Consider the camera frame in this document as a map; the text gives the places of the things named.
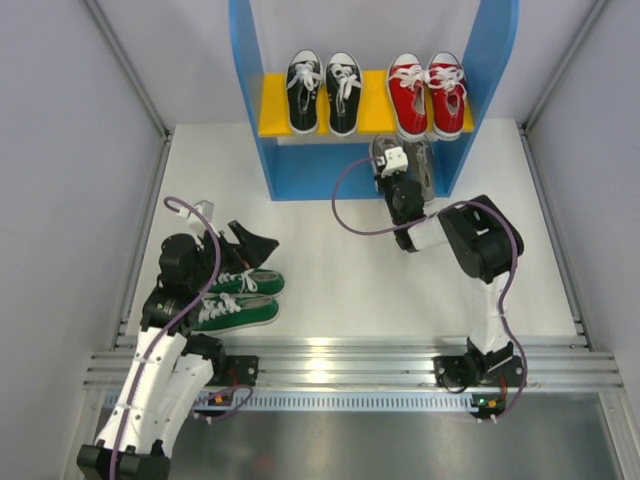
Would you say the grey sneaker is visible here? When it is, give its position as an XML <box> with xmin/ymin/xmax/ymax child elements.
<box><xmin>403</xmin><ymin>138</ymin><xmax>436</xmax><ymax>203</ymax></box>
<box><xmin>369</xmin><ymin>135</ymin><xmax>401</xmax><ymax>174</ymax></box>

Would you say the red sneaker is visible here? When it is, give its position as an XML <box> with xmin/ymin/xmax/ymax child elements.
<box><xmin>387</xmin><ymin>53</ymin><xmax>428</xmax><ymax>142</ymax></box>
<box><xmin>426</xmin><ymin>52</ymin><xmax>467</xmax><ymax>141</ymax></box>

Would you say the black sneaker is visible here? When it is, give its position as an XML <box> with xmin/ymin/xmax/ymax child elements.
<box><xmin>325</xmin><ymin>52</ymin><xmax>363</xmax><ymax>138</ymax></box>
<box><xmin>285</xmin><ymin>49</ymin><xmax>324</xmax><ymax>135</ymax></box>

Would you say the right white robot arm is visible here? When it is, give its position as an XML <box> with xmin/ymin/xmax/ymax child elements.
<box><xmin>374</xmin><ymin>173</ymin><xmax>524</xmax><ymax>397</ymax></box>

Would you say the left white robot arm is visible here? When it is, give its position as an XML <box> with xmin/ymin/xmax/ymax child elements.
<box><xmin>76</xmin><ymin>221</ymin><xmax>279</xmax><ymax>479</ymax></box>

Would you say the blue yellow shoe shelf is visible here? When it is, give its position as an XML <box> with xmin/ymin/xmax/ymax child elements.
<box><xmin>228</xmin><ymin>0</ymin><xmax>520</xmax><ymax>202</ymax></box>

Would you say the upper green sneaker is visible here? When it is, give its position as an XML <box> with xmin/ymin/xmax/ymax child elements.
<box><xmin>209</xmin><ymin>268</ymin><xmax>285</xmax><ymax>296</ymax></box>

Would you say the green sneaker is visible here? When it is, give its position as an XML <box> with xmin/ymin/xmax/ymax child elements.
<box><xmin>209</xmin><ymin>268</ymin><xmax>285</xmax><ymax>296</ymax></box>
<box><xmin>194</xmin><ymin>293</ymin><xmax>280</xmax><ymax>333</ymax></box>

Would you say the lower green sneaker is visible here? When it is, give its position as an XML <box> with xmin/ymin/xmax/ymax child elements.
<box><xmin>194</xmin><ymin>293</ymin><xmax>280</xmax><ymax>333</ymax></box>

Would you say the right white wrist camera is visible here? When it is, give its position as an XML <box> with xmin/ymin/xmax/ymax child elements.
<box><xmin>376</xmin><ymin>146</ymin><xmax>409</xmax><ymax>178</ymax></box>

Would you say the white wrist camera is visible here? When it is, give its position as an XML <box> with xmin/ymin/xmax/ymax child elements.
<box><xmin>187</xmin><ymin>200</ymin><xmax>215</xmax><ymax>237</ymax></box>
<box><xmin>376</xmin><ymin>146</ymin><xmax>409</xmax><ymax>178</ymax></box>

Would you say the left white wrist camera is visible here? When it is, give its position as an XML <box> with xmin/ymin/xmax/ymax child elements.
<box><xmin>187</xmin><ymin>200</ymin><xmax>215</xmax><ymax>237</ymax></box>

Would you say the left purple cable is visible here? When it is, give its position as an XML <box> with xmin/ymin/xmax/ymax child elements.
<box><xmin>109</xmin><ymin>197</ymin><xmax>254</xmax><ymax>480</ymax></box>

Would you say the purple cable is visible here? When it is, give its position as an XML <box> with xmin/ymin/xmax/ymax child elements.
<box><xmin>109</xmin><ymin>197</ymin><xmax>254</xmax><ymax>480</ymax></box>
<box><xmin>331</xmin><ymin>155</ymin><xmax>529</xmax><ymax>426</ymax></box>

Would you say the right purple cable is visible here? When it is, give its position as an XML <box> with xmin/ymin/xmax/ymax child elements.
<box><xmin>331</xmin><ymin>155</ymin><xmax>529</xmax><ymax>426</ymax></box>

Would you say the slotted cable duct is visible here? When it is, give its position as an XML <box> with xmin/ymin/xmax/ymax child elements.
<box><xmin>195</xmin><ymin>391</ymin><xmax>504</xmax><ymax>413</ymax></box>

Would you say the aluminium rail frame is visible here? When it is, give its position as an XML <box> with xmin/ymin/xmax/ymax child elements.
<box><xmin>82</xmin><ymin>124</ymin><xmax>626</xmax><ymax>396</ymax></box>

